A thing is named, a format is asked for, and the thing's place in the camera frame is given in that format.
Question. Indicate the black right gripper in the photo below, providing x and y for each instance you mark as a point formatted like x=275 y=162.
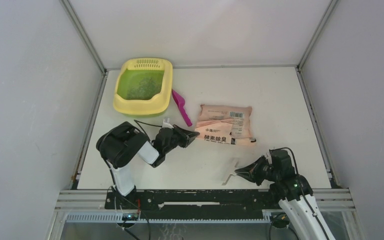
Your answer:
x=251 y=172

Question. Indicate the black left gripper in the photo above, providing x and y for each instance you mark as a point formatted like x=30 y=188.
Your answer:
x=187 y=137

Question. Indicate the magenta plastic scoop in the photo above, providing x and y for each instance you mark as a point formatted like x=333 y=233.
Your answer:
x=180 y=102

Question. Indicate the peach cat litter bag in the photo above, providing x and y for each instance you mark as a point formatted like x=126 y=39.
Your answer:
x=223 y=124

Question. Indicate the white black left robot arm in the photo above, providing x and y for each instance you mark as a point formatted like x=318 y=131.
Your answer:
x=121 y=144

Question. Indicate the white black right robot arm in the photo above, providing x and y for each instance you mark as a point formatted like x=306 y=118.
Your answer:
x=304 y=205

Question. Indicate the yellow green litter box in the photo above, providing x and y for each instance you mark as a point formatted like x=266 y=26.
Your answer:
x=143 y=87

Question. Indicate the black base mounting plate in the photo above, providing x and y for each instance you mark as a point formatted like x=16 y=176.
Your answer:
x=218 y=205

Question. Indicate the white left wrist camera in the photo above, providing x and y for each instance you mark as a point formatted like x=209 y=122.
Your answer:
x=166 y=123

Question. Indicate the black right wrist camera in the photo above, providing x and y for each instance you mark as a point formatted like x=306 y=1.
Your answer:
x=280 y=158

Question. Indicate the aluminium frame rail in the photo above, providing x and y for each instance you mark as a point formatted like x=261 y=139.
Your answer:
x=328 y=199

